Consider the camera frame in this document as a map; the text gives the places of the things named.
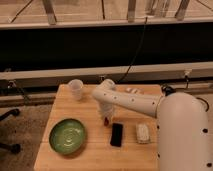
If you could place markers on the red pepper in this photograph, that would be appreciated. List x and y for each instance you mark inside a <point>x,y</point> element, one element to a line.
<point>106,121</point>

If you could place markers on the black rectangular block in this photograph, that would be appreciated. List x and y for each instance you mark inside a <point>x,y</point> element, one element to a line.
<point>117,133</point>

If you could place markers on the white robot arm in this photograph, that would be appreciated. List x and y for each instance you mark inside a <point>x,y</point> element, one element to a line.
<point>182,125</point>

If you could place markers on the white plastic bottle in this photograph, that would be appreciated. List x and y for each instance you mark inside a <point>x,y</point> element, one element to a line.
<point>133,90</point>

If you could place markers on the clear plastic cup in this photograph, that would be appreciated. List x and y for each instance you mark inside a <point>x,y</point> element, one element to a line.
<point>76,88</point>

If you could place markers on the white sponge block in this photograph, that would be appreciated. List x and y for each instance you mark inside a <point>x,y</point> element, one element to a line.
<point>142,132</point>

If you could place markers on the green ceramic plate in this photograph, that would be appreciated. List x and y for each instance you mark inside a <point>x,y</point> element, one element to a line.
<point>67,136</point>

